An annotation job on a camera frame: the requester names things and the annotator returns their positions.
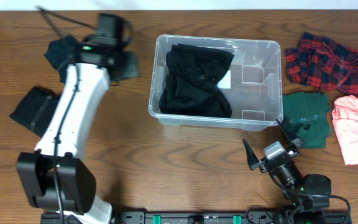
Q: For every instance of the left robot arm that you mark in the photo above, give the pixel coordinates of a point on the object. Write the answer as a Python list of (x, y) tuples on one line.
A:
[(54, 176)]

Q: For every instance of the white label in bin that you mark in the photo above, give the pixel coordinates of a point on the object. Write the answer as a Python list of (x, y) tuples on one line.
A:
[(225, 82)]

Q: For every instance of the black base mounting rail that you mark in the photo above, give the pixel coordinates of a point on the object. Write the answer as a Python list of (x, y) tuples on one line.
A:
[(253, 216)]

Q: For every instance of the black cloth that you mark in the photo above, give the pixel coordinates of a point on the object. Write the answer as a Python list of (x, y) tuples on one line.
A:
[(58, 55), (35, 111)]

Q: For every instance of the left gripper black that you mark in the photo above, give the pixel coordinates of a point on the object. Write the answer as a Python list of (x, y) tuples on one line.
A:
[(129, 70)]

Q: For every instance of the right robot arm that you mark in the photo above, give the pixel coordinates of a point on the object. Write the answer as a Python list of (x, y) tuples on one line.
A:
[(309, 194)]

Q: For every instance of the clear plastic storage bin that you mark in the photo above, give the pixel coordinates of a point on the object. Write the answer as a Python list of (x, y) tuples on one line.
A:
[(255, 95)]

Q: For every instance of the dark green folded cloth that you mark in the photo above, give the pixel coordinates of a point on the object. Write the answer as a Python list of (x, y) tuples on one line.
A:
[(305, 114)]

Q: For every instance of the pink crumpled garment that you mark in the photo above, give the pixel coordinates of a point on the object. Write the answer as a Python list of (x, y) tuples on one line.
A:
[(345, 122)]

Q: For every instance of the red plaid flannel shirt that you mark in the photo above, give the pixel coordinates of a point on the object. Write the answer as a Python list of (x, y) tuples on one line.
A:
[(324, 64)]

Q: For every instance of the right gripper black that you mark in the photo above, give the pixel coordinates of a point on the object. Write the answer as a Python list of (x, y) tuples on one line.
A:
[(254, 162)]

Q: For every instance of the large black garment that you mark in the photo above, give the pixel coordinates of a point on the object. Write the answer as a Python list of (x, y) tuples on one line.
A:
[(191, 85)]

